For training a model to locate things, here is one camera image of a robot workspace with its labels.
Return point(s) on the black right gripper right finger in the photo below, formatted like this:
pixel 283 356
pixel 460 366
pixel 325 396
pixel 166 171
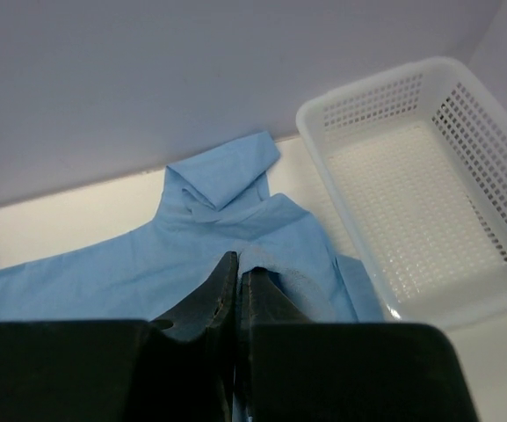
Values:
pixel 290 368

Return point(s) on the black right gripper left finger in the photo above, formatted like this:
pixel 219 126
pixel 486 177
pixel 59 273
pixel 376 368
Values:
pixel 177 367

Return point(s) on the light blue long sleeve shirt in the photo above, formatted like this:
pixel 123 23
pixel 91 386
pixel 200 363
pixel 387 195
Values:
pixel 212 203

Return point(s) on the white plastic mesh basket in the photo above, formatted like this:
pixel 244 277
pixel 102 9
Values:
pixel 415 162

